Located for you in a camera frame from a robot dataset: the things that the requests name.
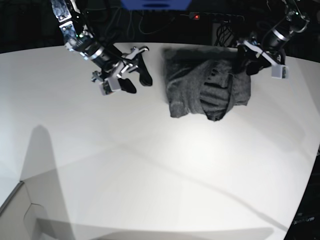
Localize grey cable loops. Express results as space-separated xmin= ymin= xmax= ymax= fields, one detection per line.
xmin=104 ymin=7 xmax=176 ymax=40

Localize blue box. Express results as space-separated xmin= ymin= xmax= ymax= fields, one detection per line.
xmin=121 ymin=0 xmax=191 ymax=11

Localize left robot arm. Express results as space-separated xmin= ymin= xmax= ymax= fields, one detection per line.
xmin=232 ymin=0 xmax=310 ymax=79

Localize grey t-shirt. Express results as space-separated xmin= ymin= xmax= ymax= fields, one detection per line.
xmin=162 ymin=47 xmax=251 ymax=122

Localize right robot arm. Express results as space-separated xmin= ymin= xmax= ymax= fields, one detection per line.
xmin=51 ymin=0 xmax=153 ymax=96

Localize black power strip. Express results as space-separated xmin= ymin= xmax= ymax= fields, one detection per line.
xmin=187 ymin=12 xmax=245 ymax=23

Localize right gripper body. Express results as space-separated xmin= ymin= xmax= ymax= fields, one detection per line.
xmin=91 ymin=46 xmax=150 ymax=96

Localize black cable bundle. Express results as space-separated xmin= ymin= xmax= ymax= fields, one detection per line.
xmin=215 ymin=21 xmax=236 ymax=47

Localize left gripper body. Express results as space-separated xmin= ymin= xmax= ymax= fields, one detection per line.
xmin=236 ymin=37 xmax=289 ymax=79

